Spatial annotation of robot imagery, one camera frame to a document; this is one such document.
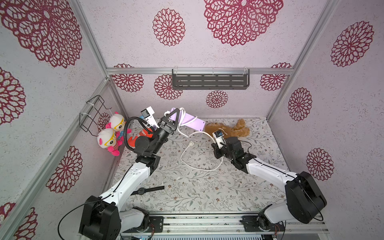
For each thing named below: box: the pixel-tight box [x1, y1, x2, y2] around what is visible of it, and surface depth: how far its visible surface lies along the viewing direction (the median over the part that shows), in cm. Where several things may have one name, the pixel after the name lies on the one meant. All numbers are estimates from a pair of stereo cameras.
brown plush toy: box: [205, 118, 250, 138], surface depth 105 cm
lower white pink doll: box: [96, 128, 120, 157], surface depth 86 cm
